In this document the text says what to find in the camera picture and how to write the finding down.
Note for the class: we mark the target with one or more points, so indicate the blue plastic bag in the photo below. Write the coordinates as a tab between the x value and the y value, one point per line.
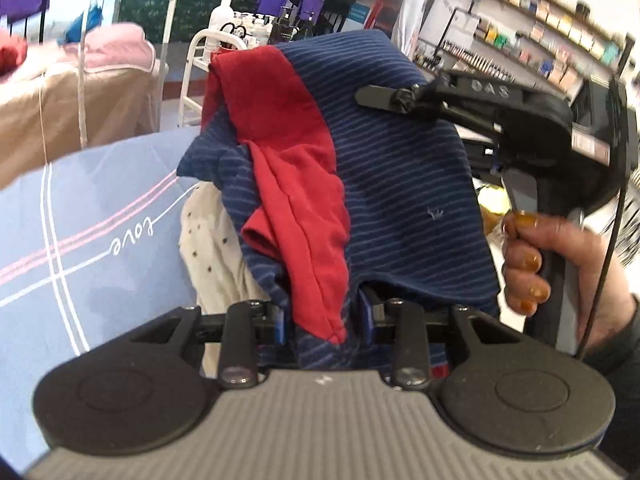
82	25

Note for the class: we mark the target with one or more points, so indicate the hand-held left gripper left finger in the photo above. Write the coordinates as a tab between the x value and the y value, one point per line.
280	327

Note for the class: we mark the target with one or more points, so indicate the white metal cart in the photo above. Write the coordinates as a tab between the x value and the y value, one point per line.
185	90

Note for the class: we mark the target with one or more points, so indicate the row of cosmetic bottles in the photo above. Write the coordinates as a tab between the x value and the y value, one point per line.
260	27

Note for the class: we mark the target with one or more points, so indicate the wall shelf with small products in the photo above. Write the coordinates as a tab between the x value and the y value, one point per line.
550	25

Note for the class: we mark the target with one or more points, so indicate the navy striped shirt red sleeves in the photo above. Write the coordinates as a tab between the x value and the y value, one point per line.
400	185

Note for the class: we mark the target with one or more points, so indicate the white printed banner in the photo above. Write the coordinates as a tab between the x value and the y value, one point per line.
415	0

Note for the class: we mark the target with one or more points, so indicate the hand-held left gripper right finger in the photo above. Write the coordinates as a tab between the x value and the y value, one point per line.
367	317

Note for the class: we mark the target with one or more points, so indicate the person's right hand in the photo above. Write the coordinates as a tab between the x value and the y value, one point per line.
525	260

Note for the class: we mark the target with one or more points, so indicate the blue bed sheet pink stripes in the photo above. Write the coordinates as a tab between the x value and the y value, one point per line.
125	270

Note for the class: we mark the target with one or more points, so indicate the red cloth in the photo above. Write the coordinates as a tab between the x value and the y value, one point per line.
10	52

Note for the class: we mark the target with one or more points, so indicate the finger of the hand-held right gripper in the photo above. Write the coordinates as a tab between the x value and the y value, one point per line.
380	96

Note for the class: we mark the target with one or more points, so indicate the white pump bottle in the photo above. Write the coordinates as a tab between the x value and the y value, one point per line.
222	17

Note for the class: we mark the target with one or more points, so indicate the pink pillow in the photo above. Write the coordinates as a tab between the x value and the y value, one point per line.
115	45

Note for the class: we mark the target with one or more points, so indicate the person's right forearm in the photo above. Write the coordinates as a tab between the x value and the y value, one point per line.
620	370

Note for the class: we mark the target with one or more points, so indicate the cream dotted cloth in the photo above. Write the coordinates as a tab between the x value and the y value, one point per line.
215	260

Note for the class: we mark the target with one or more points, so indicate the white stand pole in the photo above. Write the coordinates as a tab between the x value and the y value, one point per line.
81	85
167	60

